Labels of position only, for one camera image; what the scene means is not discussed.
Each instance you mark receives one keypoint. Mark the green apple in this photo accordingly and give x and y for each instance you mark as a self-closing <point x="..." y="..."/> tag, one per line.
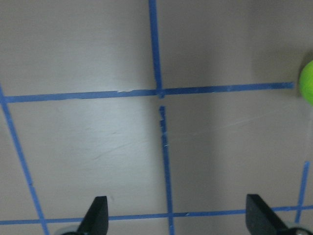
<point x="306" y="83"/>

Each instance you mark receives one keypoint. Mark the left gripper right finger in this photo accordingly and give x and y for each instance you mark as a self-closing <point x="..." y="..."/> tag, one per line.
<point x="261" y="219"/>

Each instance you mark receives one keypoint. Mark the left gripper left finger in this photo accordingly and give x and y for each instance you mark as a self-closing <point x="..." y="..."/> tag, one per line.
<point x="96" y="220"/>

